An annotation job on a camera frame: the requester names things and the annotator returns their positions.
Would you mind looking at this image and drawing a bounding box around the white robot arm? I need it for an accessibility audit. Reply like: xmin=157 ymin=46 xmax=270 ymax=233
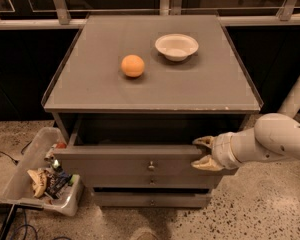
xmin=191 ymin=76 xmax=300 ymax=171

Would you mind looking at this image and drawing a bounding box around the blue floor cable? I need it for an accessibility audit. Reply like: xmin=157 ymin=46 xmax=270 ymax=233
xmin=9 ymin=208 xmax=74 ymax=240

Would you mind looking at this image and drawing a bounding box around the green snack packet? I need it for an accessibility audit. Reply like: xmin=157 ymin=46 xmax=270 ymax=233
xmin=51 ymin=160 xmax=62 ymax=172

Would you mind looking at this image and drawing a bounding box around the black bar on floor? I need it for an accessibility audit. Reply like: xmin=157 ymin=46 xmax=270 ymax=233
xmin=0 ymin=204 xmax=18 ymax=240

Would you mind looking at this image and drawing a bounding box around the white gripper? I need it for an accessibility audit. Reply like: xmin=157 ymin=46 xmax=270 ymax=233
xmin=191 ymin=132 xmax=242 ymax=171

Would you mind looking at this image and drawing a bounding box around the clear plastic bin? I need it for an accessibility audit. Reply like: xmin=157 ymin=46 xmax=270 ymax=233
xmin=0 ymin=127 xmax=83 ymax=216

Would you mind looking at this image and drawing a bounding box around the black floor cable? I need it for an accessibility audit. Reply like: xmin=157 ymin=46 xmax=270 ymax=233
xmin=0 ymin=140 xmax=33 ymax=166

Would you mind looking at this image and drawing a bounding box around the metal window railing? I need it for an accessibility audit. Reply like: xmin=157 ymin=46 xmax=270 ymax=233
xmin=0 ymin=0 xmax=300 ymax=30

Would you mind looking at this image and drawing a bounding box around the orange ball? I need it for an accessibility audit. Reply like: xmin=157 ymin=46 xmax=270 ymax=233
xmin=121 ymin=55 xmax=145 ymax=78

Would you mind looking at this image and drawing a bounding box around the grey middle drawer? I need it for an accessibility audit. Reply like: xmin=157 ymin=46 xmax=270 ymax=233
xmin=82 ymin=175 xmax=222 ymax=189

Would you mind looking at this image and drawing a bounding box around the white paper bowl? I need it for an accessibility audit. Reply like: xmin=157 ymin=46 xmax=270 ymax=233
xmin=155 ymin=34 xmax=199 ymax=62

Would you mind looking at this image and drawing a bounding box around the grey drawer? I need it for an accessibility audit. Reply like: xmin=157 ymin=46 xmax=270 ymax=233
xmin=53 ymin=115 xmax=239 ymax=178
xmin=82 ymin=175 xmax=222 ymax=189
xmin=94 ymin=192 xmax=211 ymax=208

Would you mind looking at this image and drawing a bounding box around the red soda can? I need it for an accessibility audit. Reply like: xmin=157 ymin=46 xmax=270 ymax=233
xmin=44 ymin=142 xmax=67 ymax=162

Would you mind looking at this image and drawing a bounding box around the grey drawer cabinet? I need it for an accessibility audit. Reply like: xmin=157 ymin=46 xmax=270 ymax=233
xmin=43 ymin=15 xmax=262 ymax=195

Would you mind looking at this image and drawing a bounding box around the grey top drawer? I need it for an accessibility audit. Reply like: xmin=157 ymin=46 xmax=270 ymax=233
xmin=53 ymin=115 xmax=239 ymax=178

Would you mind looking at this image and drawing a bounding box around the blue black snack bag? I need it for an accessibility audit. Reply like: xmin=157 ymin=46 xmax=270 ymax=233
xmin=45 ymin=172 xmax=71 ymax=199

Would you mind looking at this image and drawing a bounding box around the tan crumpled paper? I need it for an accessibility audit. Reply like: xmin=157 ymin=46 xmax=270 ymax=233
xmin=27 ymin=168 xmax=47 ymax=198

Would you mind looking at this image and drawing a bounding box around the grey bottom drawer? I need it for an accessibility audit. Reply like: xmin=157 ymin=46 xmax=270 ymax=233
xmin=94 ymin=192 xmax=211 ymax=208

